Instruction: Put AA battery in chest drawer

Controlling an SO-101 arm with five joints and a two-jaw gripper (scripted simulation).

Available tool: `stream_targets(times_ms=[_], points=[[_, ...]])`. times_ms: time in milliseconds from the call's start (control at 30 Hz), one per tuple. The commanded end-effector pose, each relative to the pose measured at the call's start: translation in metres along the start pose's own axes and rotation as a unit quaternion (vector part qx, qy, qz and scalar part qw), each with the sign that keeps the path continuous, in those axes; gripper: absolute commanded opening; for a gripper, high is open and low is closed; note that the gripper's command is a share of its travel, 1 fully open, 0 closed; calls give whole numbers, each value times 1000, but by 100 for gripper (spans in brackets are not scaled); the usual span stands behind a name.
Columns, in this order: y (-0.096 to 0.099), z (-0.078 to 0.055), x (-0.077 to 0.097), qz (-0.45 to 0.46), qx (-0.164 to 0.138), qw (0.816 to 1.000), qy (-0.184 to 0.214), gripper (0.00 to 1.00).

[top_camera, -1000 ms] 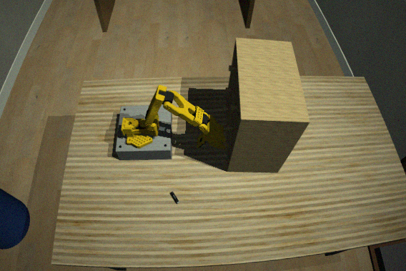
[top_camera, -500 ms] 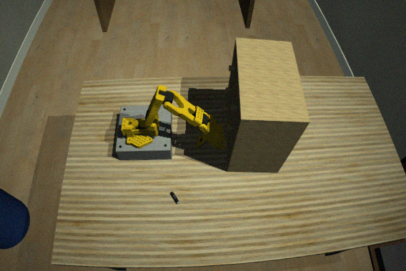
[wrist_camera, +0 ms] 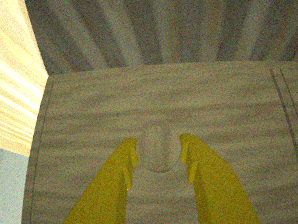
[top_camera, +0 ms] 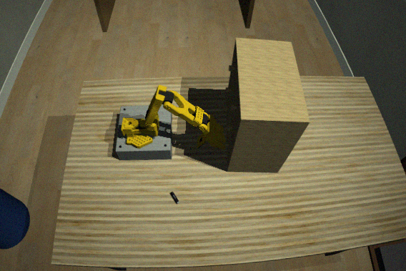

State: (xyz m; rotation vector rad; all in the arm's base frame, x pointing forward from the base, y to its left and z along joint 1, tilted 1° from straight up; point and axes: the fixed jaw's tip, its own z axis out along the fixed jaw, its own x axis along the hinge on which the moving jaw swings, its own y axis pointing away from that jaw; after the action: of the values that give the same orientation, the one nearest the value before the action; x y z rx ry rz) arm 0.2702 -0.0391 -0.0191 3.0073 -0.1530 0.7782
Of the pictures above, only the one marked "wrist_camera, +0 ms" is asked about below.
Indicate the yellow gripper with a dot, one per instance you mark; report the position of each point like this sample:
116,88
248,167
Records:
220,198

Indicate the brown wooden drawer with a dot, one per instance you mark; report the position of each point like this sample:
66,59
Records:
237,112
290,77

